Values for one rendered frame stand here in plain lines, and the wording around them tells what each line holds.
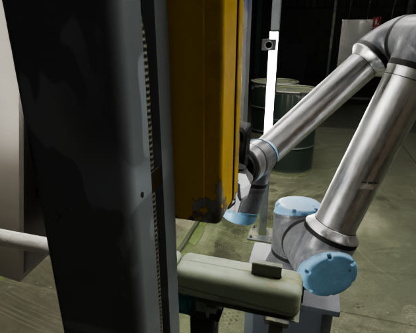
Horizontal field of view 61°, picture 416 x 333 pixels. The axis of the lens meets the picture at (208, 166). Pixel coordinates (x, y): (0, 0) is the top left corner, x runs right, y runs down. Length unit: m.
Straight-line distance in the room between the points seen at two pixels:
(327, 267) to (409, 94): 0.46
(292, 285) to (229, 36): 0.30
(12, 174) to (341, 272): 1.13
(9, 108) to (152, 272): 1.18
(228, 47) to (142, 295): 0.15
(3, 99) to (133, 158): 1.20
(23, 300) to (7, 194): 0.94
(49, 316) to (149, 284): 1.93
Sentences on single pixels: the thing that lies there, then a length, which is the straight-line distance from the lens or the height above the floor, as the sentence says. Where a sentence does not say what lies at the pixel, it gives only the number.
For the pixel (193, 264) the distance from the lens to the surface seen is 0.45.
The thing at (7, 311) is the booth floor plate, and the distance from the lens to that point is 2.27.
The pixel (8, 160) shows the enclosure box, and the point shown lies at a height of 1.00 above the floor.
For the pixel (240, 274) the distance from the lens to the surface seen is 0.44.
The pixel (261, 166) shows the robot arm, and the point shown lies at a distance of 0.76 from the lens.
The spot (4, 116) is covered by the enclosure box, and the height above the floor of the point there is 1.15.
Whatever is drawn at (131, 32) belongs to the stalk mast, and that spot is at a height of 1.41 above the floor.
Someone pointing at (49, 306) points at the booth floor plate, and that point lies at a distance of 2.20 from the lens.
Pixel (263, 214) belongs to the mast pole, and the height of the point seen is 0.19.
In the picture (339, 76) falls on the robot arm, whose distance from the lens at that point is 1.02.
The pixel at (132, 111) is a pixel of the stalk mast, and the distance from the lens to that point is 0.17.
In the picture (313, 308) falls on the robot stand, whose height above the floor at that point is 0.64.
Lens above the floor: 1.41
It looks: 21 degrees down
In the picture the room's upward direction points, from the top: straight up
